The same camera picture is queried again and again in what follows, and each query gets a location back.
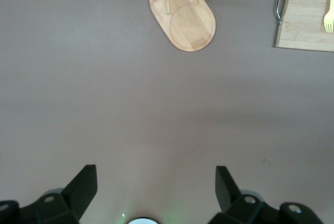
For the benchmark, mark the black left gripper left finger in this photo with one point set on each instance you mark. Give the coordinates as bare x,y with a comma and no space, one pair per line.
65,205

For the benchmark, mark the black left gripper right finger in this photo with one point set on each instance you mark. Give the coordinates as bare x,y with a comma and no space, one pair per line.
240,208

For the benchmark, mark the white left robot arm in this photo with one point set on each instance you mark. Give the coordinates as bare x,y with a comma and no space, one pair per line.
143,221

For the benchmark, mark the wooden mug rack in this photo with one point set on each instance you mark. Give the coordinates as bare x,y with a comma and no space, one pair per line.
193,25

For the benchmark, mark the yellow plastic fork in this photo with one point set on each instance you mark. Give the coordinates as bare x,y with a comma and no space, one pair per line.
329,20

